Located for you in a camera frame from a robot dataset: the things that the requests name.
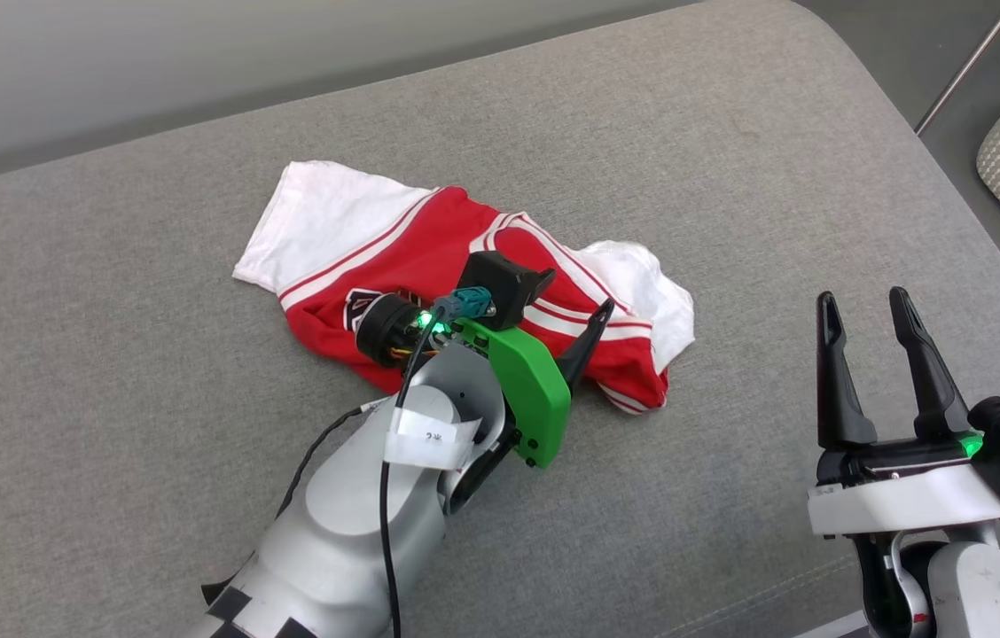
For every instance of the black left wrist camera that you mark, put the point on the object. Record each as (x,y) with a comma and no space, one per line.
(500,283)

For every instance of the teal left camera connector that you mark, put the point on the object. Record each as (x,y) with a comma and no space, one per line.
(464,303)

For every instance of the white paper label tape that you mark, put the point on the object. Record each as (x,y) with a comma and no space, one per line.
(429,439)

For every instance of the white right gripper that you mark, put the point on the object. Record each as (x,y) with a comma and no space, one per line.
(908,501)

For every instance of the white partition board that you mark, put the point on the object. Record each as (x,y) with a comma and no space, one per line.
(199,53)

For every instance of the grey metal partition pole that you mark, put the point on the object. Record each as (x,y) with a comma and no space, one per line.
(968,66)

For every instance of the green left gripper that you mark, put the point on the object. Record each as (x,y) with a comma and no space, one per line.
(535,399)

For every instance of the red white Bulls jersey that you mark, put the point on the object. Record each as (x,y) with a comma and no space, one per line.
(429,239)

